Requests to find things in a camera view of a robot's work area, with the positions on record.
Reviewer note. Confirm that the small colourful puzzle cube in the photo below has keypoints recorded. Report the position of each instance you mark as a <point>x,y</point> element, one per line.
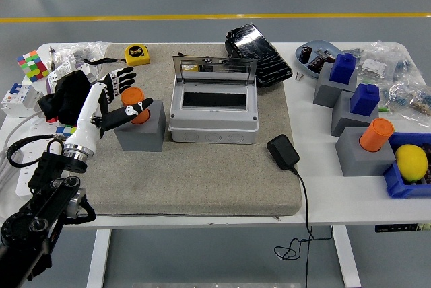
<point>65,130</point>

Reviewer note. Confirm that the thin metal tool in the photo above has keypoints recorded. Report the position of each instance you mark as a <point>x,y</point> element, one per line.
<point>51,57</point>

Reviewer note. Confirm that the white packaged breaker device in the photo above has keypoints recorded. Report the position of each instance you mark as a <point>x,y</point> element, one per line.
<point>60,71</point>

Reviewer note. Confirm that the grey-brown mat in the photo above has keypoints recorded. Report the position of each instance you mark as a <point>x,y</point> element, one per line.
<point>188,180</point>

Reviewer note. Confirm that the yellow square tape measure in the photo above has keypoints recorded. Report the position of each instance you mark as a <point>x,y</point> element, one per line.
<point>136,55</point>

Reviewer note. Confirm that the black table control panel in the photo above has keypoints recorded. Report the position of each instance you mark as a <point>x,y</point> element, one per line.
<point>400,228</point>

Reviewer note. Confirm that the grey electrical box with lid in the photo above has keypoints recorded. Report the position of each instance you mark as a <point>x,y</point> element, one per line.
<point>212,126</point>

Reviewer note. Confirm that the yellow lemon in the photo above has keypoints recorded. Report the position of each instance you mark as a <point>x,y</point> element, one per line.
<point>410,161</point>

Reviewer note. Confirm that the white power strip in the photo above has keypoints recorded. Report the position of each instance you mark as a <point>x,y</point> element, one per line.
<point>28,163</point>

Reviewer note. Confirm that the yellow round tape measure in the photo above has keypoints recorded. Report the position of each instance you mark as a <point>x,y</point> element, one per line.
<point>190,67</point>

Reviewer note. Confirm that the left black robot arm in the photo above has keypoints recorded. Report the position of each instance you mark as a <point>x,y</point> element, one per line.
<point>50,197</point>

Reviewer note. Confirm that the clear bag of parts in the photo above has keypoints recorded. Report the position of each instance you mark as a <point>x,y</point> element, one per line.
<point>380,62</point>
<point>410,99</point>
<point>74,50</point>

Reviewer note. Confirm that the white blue circuit breaker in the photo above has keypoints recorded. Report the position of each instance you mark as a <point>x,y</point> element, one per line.
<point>18,99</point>

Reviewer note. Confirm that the grey block with round hole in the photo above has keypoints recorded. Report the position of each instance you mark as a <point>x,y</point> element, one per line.
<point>141,138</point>

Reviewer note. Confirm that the blue-grey oval dish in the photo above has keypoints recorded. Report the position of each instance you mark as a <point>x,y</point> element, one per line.
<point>314,45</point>

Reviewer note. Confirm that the grey block holder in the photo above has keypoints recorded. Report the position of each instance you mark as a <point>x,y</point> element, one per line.
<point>325,91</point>
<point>343,118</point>
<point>360,161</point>

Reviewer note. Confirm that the large colourful puzzle cube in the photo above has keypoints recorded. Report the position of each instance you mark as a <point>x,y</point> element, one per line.
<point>32,66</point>

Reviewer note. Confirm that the black capacitor in dish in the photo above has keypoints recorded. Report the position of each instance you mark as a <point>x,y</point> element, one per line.
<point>306,54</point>

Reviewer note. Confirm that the black glossy plastic case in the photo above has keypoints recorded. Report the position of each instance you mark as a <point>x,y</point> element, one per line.
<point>262,56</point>

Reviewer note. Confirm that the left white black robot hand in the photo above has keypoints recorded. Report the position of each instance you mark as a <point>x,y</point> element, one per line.
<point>88,116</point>

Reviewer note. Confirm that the black cloth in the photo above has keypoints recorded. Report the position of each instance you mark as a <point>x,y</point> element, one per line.
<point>69,98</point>

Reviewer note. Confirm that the small green part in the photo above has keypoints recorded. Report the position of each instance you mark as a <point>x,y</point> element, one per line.
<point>384,109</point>

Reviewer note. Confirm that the black power adapter plug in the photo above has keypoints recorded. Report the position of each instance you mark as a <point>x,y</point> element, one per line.
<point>283,151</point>

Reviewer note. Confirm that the blue block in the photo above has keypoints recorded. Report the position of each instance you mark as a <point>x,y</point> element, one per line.
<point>342,67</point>
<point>364,99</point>

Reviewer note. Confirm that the blue plastic bin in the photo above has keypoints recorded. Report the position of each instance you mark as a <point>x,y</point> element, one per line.
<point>397,187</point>

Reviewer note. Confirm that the white table leg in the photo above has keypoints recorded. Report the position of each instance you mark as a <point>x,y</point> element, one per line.
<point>347,257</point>
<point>99,257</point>

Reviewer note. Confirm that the dark brown capacitor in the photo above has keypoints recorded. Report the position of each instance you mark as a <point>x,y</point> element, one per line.
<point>316,63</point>

